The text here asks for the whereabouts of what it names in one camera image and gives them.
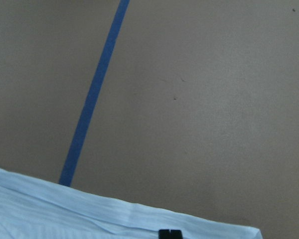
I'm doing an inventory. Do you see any light blue button shirt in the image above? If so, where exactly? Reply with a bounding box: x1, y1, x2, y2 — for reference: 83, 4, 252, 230
0, 168, 262, 239

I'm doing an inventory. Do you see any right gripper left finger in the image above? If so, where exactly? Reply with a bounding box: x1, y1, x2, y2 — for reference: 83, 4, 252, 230
158, 229, 170, 239

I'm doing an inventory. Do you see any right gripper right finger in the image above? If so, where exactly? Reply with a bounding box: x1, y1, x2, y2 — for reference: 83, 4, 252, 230
170, 230, 182, 239

